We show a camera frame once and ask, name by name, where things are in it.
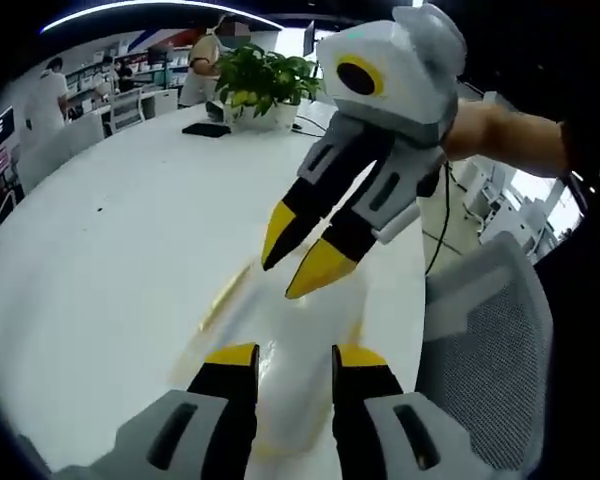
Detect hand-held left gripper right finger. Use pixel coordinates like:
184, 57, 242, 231
331, 343, 497, 480

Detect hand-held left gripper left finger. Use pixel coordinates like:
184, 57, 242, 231
114, 342, 261, 480

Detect clear plastic bag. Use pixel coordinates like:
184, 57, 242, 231
172, 257, 381, 454

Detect white plant pot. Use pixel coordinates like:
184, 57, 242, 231
228, 99, 302, 132

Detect black monitor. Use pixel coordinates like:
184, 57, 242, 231
302, 19, 318, 59

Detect green potted plant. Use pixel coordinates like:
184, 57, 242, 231
213, 43, 327, 120

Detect black phone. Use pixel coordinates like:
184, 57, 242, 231
181, 122, 232, 138

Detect grey mesh office chair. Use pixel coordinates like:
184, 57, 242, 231
413, 230, 557, 472

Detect white storage shelves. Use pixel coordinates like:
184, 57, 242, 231
63, 43, 194, 104

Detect white office chair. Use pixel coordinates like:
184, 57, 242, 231
107, 88, 147, 135

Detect long curved ceiling light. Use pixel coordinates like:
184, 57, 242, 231
43, 1, 284, 32

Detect thin cable on table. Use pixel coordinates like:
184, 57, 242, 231
291, 113, 332, 137

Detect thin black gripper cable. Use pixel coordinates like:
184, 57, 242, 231
419, 159, 454, 277

